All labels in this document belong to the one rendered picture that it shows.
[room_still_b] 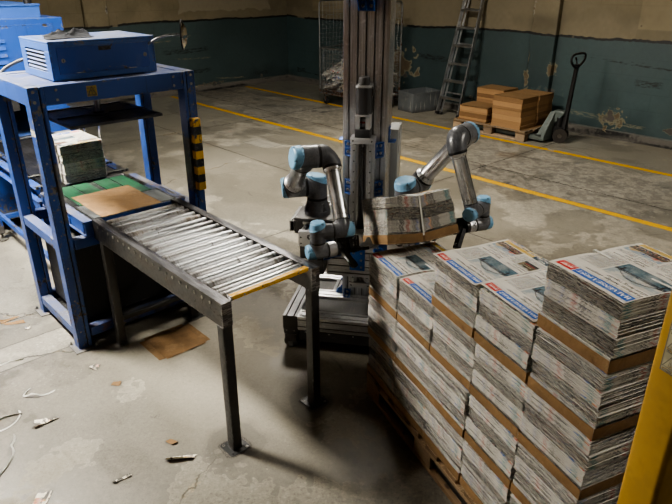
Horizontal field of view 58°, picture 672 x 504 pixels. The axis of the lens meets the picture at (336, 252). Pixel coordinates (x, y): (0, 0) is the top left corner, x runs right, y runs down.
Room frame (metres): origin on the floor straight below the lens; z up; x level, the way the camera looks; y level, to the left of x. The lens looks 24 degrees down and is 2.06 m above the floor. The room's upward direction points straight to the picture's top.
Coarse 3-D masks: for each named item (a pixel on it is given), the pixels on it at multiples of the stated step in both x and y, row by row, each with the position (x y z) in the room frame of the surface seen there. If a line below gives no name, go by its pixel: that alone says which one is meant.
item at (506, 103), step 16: (480, 96) 9.22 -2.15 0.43; (496, 96) 8.57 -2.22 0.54; (512, 96) 8.47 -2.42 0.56; (528, 96) 8.47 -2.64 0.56; (544, 96) 8.59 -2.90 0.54; (464, 112) 8.92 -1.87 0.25; (480, 112) 8.73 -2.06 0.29; (496, 112) 8.55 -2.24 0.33; (512, 112) 8.36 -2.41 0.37; (528, 112) 8.38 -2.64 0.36; (544, 112) 8.64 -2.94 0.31; (512, 128) 8.33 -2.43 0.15; (528, 128) 8.36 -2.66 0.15
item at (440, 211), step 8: (424, 192) 2.91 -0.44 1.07; (432, 192) 2.79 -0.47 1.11; (440, 192) 2.80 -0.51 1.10; (448, 192) 2.82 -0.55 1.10; (424, 200) 2.76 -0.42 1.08; (432, 200) 2.78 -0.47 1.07; (440, 200) 2.79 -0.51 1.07; (448, 200) 2.81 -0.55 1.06; (432, 208) 2.76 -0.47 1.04; (440, 208) 2.78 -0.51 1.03; (448, 208) 2.79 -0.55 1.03; (432, 216) 2.75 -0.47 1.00; (440, 216) 2.77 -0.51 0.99; (448, 216) 2.78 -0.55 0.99; (432, 224) 2.74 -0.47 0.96; (440, 224) 2.75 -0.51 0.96; (448, 224) 2.77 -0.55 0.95
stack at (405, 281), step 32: (384, 256) 2.66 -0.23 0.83; (416, 256) 2.66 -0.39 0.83; (384, 288) 2.55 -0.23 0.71; (416, 288) 2.33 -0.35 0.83; (384, 320) 2.54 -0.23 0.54; (416, 320) 2.28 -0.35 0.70; (448, 320) 2.07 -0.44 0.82; (384, 352) 2.54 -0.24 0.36; (416, 352) 2.26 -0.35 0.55; (448, 352) 2.05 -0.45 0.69; (480, 352) 1.88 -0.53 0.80; (448, 384) 2.02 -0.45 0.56; (480, 384) 1.85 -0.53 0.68; (512, 384) 1.71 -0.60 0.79; (416, 416) 2.23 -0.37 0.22; (480, 416) 1.83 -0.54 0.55; (512, 416) 1.68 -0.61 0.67; (416, 448) 2.21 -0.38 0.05; (448, 448) 2.00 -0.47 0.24; (512, 448) 1.66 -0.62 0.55; (480, 480) 1.78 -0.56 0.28
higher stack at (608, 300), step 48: (576, 288) 1.52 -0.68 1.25; (624, 288) 1.45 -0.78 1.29; (576, 336) 1.49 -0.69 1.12; (624, 336) 1.39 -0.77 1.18; (576, 384) 1.45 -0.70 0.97; (624, 384) 1.41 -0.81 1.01; (528, 432) 1.59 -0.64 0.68; (576, 432) 1.43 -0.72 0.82; (624, 432) 1.44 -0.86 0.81; (528, 480) 1.56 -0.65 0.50; (576, 480) 1.39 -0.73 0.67
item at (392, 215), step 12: (372, 204) 2.81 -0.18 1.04; (384, 204) 2.70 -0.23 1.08; (396, 204) 2.70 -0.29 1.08; (408, 204) 2.73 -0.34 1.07; (372, 216) 2.82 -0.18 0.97; (384, 216) 2.75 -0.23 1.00; (396, 216) 2.68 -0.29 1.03; (408, 216) 2.71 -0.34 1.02; (372, 228) 2.80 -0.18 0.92; (384, 228) 2.68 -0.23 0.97; (396, 228) 2.67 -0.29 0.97; (408, 228) 2.69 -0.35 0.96
